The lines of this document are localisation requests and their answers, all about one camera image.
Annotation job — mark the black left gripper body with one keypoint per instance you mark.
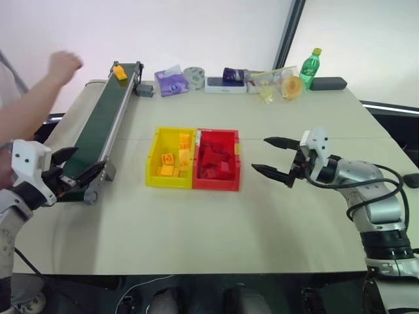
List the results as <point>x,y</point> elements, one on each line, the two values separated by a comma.
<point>55,181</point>

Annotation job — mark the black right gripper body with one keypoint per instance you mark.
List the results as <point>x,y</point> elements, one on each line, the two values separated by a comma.
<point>300,168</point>

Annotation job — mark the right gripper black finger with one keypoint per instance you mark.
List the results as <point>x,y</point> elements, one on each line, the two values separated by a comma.
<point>283,143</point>
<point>271,171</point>

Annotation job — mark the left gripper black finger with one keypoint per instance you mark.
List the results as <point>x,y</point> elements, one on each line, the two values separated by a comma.
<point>90,172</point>
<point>62,157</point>

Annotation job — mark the person's bare forearm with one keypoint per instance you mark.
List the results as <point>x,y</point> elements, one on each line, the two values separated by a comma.
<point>29,101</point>

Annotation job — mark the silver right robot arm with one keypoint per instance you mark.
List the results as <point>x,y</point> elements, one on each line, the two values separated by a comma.
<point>376,202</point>

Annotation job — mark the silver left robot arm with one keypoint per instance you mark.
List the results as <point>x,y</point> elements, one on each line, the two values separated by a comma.
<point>8,211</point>

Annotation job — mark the person's bare hand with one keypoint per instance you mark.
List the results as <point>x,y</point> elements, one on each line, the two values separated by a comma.
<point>65,63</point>

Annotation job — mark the red plastic bin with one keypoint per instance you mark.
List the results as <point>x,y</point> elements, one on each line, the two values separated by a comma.
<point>237,173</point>

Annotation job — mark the black furniture piece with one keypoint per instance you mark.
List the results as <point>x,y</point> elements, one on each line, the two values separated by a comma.
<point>49,122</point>

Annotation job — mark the red toy block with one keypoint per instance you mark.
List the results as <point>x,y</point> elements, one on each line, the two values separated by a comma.
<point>223,152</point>
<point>226,168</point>
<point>207,155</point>
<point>205,172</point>

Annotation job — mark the yellowish tape roll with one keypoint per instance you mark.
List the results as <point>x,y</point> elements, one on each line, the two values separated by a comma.
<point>293,87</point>

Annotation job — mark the clear plastic bag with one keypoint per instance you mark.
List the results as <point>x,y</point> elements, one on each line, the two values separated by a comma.
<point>270,83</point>

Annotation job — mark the yellow plastic bin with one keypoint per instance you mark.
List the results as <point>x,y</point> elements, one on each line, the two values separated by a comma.
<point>154,163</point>

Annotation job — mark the black oblong case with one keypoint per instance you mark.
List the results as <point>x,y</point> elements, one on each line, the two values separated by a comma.
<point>328,83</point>

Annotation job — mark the yellow toy block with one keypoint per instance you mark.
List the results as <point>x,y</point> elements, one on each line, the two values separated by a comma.
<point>184,157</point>
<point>120,72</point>
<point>185,140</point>
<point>165,171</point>

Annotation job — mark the green plastic bottle yellow cap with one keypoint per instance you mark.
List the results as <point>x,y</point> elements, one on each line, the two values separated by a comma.
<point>309,68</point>

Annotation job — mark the yellow block with orange print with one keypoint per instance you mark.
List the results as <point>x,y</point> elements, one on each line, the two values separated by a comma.
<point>168,159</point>

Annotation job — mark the white flat box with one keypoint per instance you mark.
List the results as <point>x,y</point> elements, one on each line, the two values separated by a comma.
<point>226,86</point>

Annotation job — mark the purple foil bag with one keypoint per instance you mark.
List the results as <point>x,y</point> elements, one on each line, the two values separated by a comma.
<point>234,74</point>

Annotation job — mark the black side desk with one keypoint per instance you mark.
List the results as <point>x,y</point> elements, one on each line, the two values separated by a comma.
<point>396,126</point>

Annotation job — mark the person's grey trouser leg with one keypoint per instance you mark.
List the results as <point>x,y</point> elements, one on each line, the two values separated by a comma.
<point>24,284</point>

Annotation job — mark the grey tape roll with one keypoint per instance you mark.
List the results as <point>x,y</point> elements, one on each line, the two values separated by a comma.
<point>194,78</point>

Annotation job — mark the black computer mouse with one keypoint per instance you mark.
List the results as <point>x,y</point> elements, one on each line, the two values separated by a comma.
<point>411,180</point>

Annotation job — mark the purple tissue pack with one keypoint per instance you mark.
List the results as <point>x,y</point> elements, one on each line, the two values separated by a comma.
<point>171,82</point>

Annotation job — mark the white sneaker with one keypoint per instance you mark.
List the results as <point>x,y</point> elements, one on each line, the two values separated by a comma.
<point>31,304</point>

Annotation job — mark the dark rounded shape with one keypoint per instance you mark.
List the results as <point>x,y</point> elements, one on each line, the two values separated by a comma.
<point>165,301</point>

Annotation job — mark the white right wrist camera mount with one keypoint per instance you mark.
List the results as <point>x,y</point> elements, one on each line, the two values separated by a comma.
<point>319,140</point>

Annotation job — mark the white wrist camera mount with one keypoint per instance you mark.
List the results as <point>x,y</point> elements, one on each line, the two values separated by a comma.
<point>27,160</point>
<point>319,140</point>

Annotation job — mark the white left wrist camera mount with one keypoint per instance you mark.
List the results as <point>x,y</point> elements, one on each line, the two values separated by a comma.
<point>27,160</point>

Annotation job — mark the green conveyor belt silver frame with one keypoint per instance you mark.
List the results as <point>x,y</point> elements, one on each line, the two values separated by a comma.
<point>98,124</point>

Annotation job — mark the dark window frame post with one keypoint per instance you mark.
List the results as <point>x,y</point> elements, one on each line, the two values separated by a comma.
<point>289,32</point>

